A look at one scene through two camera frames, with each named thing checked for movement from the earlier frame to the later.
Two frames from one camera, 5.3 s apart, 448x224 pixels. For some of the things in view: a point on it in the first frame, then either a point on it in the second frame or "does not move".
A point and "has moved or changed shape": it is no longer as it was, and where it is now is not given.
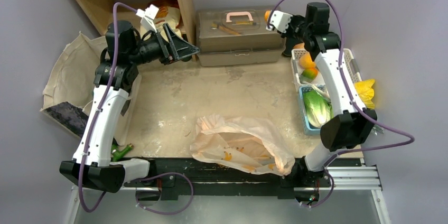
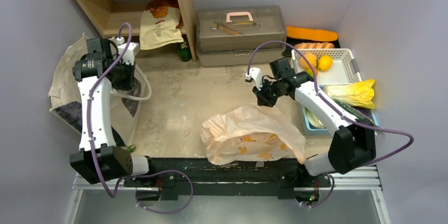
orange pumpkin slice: [267, 15] has moved or changed shape
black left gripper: [175, 48] to [128, 84]
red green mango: [310, 73] does not move
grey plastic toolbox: [236, 35] does not move
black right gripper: [292, 33] to [266, 92]
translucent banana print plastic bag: [243, 144] has moved or changed shape
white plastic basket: [296, 54] does not move
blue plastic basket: [308, 129] does not move
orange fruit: [306, 62] does not move
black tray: [290, 43] does not move
